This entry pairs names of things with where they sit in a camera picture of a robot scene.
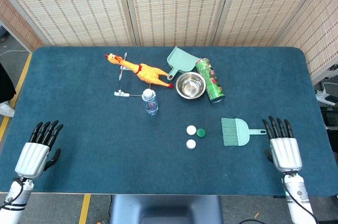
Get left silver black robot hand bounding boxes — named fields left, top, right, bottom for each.
left=14, top=119, right=64, bottom=180

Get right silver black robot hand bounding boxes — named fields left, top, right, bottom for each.
left=261, top=115, right=303, bottom=174

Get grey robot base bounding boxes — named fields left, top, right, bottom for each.
left=109, top=194, right=224, bottom=224

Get clear plastic water bottle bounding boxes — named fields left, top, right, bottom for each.
left=142, top=88, right=159, bottom=116

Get white shoe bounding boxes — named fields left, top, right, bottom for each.
left=0, top=101, right=15, bottom=118

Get blue felt table mat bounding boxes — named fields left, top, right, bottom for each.
left=0, top=46, right=338, bottom=197

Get green cylindrical snack can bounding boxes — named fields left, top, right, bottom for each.
left=194, top=57, right=226, bottom=104

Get metal rod stand white feet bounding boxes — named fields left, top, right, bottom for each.
left=114, top=52, right=151, bottom=98

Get stainless steel bowl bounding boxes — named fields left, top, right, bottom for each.
left=175, top=71, right=206, bottom=100

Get woven folding screen panel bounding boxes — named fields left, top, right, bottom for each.
left=276, top=0, right=338, bottom=85
left=0, top=0, right=137, bottom=48
left=121, top=0, right=234, bottom=48
left=0, top=0, right=44, bottom=53
left=212, top=0, right=333, bottom=48

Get mint green dustpan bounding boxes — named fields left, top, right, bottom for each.
left=166, top=46, right=201, bottom=81

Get yellow rubber chicken toy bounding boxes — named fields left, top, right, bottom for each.
left=104, top=53, right=175, bottom=89

